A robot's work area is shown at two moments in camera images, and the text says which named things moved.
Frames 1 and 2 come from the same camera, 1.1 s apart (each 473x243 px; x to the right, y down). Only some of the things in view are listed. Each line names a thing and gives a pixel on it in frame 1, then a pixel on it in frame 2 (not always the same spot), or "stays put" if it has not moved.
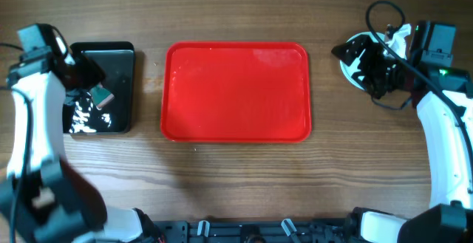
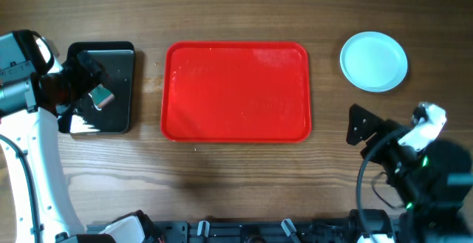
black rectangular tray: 80,114 stays put
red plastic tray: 236,92 stays put
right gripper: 375,70 to 379,136
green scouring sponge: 100,95 stays put
